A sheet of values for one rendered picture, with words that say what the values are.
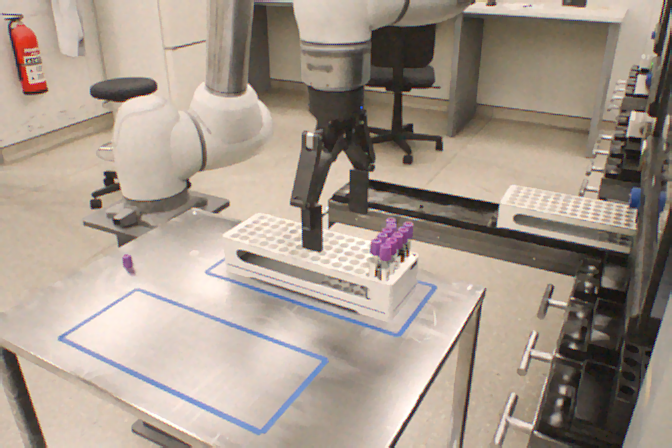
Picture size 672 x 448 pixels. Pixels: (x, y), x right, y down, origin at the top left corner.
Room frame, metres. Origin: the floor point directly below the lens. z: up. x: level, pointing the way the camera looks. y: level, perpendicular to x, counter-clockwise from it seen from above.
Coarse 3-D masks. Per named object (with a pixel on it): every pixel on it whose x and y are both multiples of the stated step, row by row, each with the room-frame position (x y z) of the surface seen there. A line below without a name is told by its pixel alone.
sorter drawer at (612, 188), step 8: (608, 160) 1.32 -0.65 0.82; (616, 160) 1.32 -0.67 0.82; (608, 168) 1.27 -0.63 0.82; (616, 168) 1.27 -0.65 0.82; (608, 176) 1.24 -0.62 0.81; (616, 176) 1.23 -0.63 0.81; (624, 176) 1.22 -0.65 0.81; (584, 184) 1.32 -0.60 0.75; (600, 184) 1.24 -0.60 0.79; (608, 184) 1.23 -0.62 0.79; (616, 184) 1.22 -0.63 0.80; (624, 184) 1.21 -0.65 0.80; (632, 184) 1.21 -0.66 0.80; (584, 192) 1.28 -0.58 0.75; (592, 192) 1.30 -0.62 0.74; (600, 192) 1.23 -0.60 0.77; (608, 192) 1.23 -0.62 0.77; (616, 192) 1.22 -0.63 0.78; (624, 192) 1.21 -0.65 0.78; (624, 200) 1.21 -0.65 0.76
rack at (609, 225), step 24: (528, 192) 1.01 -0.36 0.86; (552, 192) 1.01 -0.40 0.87; (504, 216) 0.96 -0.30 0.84; (528, 216) 1.02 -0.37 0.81; (552, 216) 0.92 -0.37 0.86; (576, 216) 0.91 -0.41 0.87; (600, 216) 0.91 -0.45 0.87; (624, 216) 0.91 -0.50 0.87; (576, 240) 0.90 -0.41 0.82; (600, 240) 0.92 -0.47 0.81; (624, 240) 0.91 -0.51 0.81
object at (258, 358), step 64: (192, 256) 0.84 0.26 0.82; (0, 320) 0.66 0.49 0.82; (64, 320) 0.66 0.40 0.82; (128, 320) 0.66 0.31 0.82; (192, 320) 0.66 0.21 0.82; (256, 320) 0.66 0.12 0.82; (320, 320) 0.66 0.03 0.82; (448, 320) 0.66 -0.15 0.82; (128, 384) 0.53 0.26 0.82; (192, 384) 0.53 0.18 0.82; (256, 384) 0.53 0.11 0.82; (320, 384) 0.53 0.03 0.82; (384, 384) 0.53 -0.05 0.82
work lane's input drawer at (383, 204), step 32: (384, 192) 1.15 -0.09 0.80; (416, 192) 1.14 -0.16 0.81; (352, 224) 1.08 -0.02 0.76; (384, 224) 1.05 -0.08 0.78; (416, 224) 1.02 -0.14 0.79; (448, 224) 1.00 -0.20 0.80; (480, 224) 0.97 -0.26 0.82; (512, 256) 0.93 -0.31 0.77; (544, 256) 0.90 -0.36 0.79; (576, 256) 0.88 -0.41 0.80
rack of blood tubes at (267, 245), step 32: (256, 224) 0.84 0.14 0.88; (288, 224) 0.85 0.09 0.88; (256, 256) 0.84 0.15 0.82; (288, 256) 0.74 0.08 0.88; (320, 256) 0.74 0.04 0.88; (352, 256) 0.74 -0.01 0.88; (416, 256) 0.74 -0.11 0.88; (288, 288) 0.74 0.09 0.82; (320, 288) 0.71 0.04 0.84; (352, 288) 0.71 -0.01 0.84; (384, 288) 0.66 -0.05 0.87; (416, 288) 0.74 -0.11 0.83; (384, 320) 0.66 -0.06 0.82
